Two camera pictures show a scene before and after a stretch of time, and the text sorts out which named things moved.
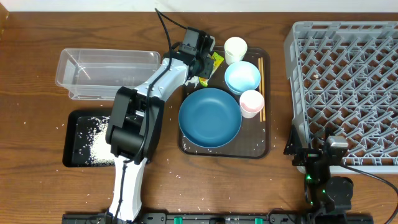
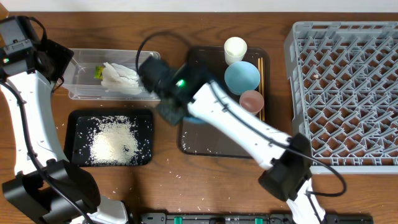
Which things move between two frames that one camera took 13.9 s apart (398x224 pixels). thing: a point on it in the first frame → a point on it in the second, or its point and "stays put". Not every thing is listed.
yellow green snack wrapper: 217,60 → 98,73
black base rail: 219,218 stays put
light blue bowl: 241,76 stays put
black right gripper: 308,154 → 178,112
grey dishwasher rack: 343,78 stays put
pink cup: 251,102 stays put
